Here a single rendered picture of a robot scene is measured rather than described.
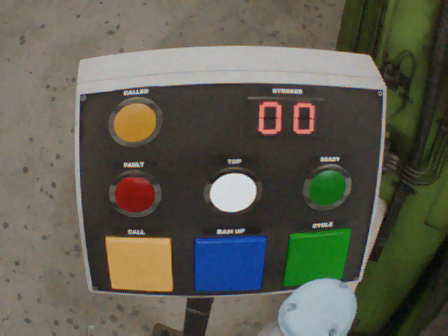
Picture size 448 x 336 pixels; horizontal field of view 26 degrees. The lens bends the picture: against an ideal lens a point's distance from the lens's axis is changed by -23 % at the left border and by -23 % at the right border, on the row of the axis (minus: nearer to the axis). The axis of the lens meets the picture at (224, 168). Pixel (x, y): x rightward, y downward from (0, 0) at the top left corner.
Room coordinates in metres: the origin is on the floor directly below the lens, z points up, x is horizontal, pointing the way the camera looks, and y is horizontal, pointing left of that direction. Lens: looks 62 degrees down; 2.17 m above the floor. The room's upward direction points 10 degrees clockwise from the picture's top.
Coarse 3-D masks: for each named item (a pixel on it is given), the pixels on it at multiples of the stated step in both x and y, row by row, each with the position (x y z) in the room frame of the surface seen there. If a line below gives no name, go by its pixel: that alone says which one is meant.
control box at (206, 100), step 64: (128, 64) 0.62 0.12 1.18; (192, 64) 0.63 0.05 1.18; (256, 64) 0.64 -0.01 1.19; (320, 64) 0.66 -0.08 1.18; (192, 128) 0.57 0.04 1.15; (256, 128) 0.58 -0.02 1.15; (320, 128) 0.60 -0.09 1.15; (384, 128) 0.62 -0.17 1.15; (192, 192) 0.53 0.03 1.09; (256, 192) 0.55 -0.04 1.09; (192, 256) 0.49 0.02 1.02
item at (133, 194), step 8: (120, 184) 0.52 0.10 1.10; (128, 184) 0.52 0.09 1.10; (136, 184) 0.52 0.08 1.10; (144, 184) 0.53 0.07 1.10; (120, 192) 0.52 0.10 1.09; (128, 192) 0.52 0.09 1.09; (136, 192) 0.52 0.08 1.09; (144, 192) 0.52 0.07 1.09; (152, 192) 0.52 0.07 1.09; (120, 200) 0.51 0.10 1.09; (128, 200) 0.51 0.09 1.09; (136, 200) 0.51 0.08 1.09; (144, 200) 0.52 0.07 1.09; (152, 200) 0.52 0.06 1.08; (128, 208) 0.51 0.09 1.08; (136, 208) 0.51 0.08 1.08; (144, 208) 0.51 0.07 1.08
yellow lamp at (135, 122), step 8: (136, 104) 0.57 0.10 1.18; (120, 112) 0.56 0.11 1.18; (128, 112) 0.56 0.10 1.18; (136, 112) 0.56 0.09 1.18; (144, 112) 0.57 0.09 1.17; (152, 112) 0.57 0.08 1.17; (120, 120) 0.56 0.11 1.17; (128, 120) 0.56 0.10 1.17; (136, 120) 0.56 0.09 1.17; (144, 120) 0.56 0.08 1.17; (152, 120) 0.56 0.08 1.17; (120, 128) 0.55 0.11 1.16; (128, 128) 0.55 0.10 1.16; (136, 128) 0.56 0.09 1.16; (144, 128) 0.56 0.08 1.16; (152, 128) 0.56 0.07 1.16; (120, 136) 0.55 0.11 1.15; (128, 136) 0.55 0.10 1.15; (136, 136) 0.55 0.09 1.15; (144, 136) 0.55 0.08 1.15
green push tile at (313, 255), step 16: (288, 240) 0.53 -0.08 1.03; (304, 240) 0.53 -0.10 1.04; (320, 240) 0.53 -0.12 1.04; (336, 240) 0.53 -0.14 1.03; (288, 256) 0.51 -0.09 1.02; (304, 256) 0.51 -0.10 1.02; (320, 256) 0.52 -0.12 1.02; (336, 256) 0.52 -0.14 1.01; (288, 272) 0.50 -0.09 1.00; (304, 272) 0.50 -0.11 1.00; (320, 272) 0.51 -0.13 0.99; (336, 272) 0.51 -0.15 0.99
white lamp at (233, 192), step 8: (224, 176) 0.55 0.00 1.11; (232, 176) 0.55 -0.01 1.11; (240, 176) 0.55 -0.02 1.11; (216, 184) 0.54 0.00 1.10; (224, 184) 0.54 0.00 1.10; (232, 184) 0.55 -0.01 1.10; (240, 184) 0.55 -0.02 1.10; (248, 184) 0.55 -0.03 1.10; (216, 192) 0.54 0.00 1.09; (224, 192) 0.54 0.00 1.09; (232, 192) 0.54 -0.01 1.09; (240, 192) 0.54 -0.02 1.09; (248, 192) 0.54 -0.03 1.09; (216, 200) 0.53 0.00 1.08; (224, 200) 0.53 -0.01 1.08; (232, 200) 0.54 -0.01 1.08; (240, 200) 0.54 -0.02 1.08; (248, 200) 0.54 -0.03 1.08; (224, 208) 0.53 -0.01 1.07; (232, 208) 0.53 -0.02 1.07; (240, 208) 0.53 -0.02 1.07
